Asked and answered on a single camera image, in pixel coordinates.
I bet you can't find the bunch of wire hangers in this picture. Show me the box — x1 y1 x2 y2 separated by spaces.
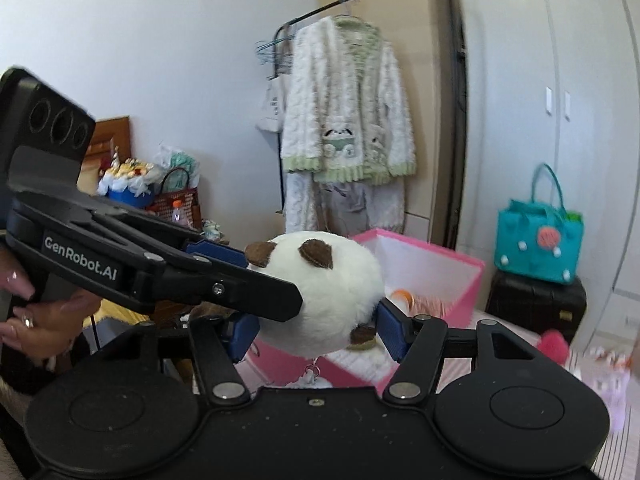
255 35 296 77

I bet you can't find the white wardrobe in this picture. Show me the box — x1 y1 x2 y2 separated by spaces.
452 0 640 342

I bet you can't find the woven basket bag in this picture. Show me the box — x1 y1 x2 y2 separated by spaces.
149 167 204 229

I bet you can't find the white tote bag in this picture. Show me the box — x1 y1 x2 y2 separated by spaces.
255 75 291 134

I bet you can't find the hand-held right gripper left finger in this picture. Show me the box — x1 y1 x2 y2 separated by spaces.
97 311 261 408

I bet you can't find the purple plush toy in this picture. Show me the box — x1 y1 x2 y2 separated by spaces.
590 340 640 436

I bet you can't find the black clothes rack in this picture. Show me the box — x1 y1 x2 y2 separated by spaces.
272 0 469 252

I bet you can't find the pink cardboard box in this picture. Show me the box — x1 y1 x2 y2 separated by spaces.
252 228 486 396

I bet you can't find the flower bouquet in blue bucket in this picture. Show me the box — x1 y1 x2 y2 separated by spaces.
97 147 166 210

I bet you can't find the white and green fluffy cardigan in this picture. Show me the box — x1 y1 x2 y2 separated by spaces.
279 15 417 185

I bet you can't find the wooden headboard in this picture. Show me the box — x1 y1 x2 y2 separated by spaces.
80 116 134 196

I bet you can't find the teal felt tote bag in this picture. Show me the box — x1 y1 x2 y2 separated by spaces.
494 162 586 286

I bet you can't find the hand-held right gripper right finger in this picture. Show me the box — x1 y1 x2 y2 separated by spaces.
376 298 565 407

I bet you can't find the black suitcase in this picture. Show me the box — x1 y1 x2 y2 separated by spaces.
485 269 589 346

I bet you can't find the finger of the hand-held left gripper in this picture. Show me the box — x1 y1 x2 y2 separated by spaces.
147 252 305 323
181 238 251 268

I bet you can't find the pink floral scrunchie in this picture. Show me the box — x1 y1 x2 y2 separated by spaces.
407 295 451 319

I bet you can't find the striped table cloth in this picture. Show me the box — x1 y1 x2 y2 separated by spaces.
325 307 640 480

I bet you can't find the beige wooden cabinet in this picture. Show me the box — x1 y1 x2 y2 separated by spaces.
319 0 469 251

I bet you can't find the white and green plastic bag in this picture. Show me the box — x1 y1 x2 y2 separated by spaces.
152 144 201 189

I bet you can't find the person's left hand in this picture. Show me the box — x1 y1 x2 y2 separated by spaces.
0 249 104 372

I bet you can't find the pink fluffy pompom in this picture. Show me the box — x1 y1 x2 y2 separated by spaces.
535 329 572 367

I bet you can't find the white panda plush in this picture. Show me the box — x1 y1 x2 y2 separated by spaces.
244 230 386 390

